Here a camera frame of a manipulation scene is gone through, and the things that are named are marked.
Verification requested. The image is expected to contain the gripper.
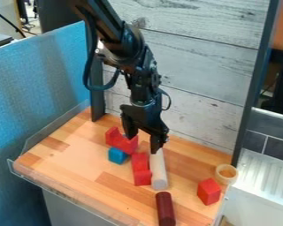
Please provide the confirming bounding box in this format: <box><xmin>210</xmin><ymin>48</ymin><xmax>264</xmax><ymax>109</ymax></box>
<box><xmin>119</xmin><ymin>100</ymin><xmax>172</xmax><ymax>155</ymax></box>

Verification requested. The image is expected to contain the white cylinder block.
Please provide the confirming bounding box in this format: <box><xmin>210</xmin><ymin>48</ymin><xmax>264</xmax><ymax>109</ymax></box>
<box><xmin>149</xmin><ymin>147</ymin><xmax>171</xmax><ymax>192</ymax></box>

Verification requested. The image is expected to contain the dark red cylinder block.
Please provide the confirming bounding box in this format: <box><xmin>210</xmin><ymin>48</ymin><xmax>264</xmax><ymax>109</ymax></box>
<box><xmin>154</xmin><ymin>191</ymin><xmax>179</xmax><ymax>226</ymax></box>

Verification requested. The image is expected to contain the red pentagon block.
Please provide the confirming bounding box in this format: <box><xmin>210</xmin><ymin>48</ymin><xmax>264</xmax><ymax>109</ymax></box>
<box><xmin>195</xmin><ymin>177</ymin><xmax>224</xmax><ymax>207</ymax></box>

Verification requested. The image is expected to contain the red arch block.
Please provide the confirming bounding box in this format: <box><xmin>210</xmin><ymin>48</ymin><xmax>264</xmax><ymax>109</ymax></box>
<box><xmin>104</xmin><ymin>126</ymin><xmax>141</xmax><ymax>155</ymax></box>

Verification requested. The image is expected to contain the blue cube block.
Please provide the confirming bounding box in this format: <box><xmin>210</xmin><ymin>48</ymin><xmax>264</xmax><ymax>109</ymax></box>
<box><xmin>107</xmin><ymin>147</ymin><xmax>131</xmax><ymax>165</ymax></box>

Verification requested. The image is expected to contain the red rectangular block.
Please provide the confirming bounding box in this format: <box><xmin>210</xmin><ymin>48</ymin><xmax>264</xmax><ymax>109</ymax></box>
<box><xmin>129</xmin><ymin>151</ymin><xmax>154</xmax><ymax>187</ymax></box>

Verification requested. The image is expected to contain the white toy sink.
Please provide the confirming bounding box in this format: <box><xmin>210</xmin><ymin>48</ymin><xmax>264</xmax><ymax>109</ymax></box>
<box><xmin>220</xmin><ymin>147</ymin><xmax>283</xmax><ymax>226</ymax></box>

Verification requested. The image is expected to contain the dark grey frame post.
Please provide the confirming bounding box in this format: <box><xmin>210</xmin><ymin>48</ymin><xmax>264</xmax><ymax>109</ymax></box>
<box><xmin>83</xmin><ymin>23</ymin><xmax>108</xmax><ymax>123</ymax></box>
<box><xmin>230</xmin><ymin>0</ymin><xmax>282</xmax><ymax>168</ymax></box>

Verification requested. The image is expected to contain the wooden ring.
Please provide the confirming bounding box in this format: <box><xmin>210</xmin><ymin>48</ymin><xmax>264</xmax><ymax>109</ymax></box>
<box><xmin>213</xmin><ymin>163</ymin><xmax>240</xmax><ymax>186</ymax></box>

